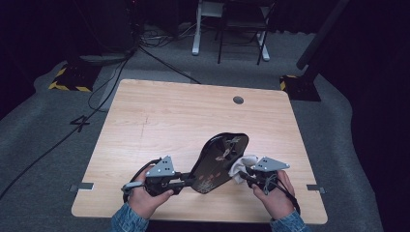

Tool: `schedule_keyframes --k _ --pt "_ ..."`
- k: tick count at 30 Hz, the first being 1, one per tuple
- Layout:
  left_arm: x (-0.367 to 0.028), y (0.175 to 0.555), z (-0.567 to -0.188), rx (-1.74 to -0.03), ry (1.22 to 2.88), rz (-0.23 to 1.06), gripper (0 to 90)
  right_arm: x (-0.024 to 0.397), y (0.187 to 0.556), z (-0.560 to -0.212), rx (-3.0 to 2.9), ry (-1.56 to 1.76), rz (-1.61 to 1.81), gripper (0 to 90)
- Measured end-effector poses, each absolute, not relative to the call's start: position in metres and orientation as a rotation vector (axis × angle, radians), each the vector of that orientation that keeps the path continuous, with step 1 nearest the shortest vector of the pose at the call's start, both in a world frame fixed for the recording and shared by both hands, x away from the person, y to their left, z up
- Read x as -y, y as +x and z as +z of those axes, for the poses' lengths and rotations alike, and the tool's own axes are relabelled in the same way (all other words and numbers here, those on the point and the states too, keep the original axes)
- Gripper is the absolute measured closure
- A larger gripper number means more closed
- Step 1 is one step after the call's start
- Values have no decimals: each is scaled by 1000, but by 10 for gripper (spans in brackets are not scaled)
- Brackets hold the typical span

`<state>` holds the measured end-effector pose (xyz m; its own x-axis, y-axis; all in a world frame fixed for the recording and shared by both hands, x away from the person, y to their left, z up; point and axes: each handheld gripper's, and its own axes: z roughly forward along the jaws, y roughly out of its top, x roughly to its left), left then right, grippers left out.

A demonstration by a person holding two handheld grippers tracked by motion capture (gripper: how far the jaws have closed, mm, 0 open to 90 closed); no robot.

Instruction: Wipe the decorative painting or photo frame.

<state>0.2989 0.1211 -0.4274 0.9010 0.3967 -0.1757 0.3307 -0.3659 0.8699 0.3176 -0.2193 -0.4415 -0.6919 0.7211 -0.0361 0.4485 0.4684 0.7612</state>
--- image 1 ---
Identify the left hand-held gripper cable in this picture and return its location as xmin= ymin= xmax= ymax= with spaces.
xmin=121 ymin=158 xmax=162 ymax=204

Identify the black floral lacquer tray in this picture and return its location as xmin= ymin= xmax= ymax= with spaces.
xmin=190 ymin=131 xmax=249 ymax=195

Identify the long black floor cable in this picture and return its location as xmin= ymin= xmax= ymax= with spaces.
xmin=0 ymin=47 xmax=136 ymax=201

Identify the black yellow striped stand base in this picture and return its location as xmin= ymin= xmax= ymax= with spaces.
xmin=279 ymin=74 xmax=322 ymax=102
xmin=47 ymin=62 xmax=103 ymax=93

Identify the grey tape strip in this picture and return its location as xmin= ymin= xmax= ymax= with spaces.
xmin=68 ymin=182 xmax=95 ymax=193
xmin=306 ymin=184 xmax=327 ymax=194

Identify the person's left hand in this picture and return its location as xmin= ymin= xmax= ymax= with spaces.
xmin=128 ymin=164 xmax=175 ymax=220

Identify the thin black cable loop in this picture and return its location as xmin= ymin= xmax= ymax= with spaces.
xmin=87 ymin=57 xmax=130 ymax=112

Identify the dark equipment cabinet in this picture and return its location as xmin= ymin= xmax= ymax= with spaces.
xmin=75 ymin=0 xmax=136 ymax=54

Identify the person's right hand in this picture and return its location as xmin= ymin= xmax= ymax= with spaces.
xmin=251 ymin=169 xmax=296 ymax=220

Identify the white desk frame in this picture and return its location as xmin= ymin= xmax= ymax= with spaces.
xmin=191 ymin=0 xmax=271 ymax=62

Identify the grey round stand base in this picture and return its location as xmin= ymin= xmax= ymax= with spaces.
xmin=78 ymin=52 xmax=130 ymax=67

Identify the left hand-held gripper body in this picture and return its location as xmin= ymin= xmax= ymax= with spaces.
xmin=144 ymin=155 xmax=183 ymax=197

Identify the slanted black pole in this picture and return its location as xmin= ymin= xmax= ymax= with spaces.
xmin=295 ymin=0 xmax=351 ymax=72

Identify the white cloth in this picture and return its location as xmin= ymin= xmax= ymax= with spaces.
xmin=227 ymin=154 xmax=259 ymax=185

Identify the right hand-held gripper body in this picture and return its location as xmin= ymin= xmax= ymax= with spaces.
xmin=250 ymin=156 xmax=290 ymax=194

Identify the hand-held gripper cable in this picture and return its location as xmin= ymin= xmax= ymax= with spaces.
xmin=121 ymin=158 xmax=162 ymax=204
xmin=264 ymin=173 xmax=302 ymax=216

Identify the right hand-held gripper cable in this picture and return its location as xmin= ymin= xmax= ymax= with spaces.
xmin=264 ymin=173 xmax=302 ymax=216

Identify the black folding chair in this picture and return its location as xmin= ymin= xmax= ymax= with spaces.
xmin=216 ymin=0 xmax=278 ymax=66

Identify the straight black floor cable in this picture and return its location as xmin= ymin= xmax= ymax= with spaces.
xmin=138 ymin=45 xmax=202 ymax=85

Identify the tangle of floor cables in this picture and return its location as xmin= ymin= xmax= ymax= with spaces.
xmin=139 ymin=22 xmax=194 ymax=48

